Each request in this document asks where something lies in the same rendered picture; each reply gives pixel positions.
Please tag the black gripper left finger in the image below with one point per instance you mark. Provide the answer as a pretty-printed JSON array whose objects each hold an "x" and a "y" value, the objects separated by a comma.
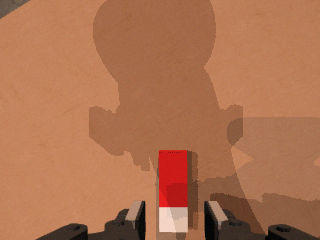
[{"x": 131, "y": 226}]

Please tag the red and white eraser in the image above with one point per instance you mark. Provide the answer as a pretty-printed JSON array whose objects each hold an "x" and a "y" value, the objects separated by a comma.
[{"x": 173, "y": 200}]

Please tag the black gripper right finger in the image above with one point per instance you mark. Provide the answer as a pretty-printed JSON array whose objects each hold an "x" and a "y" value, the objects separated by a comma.
[{"x": 218, "y": 221}]

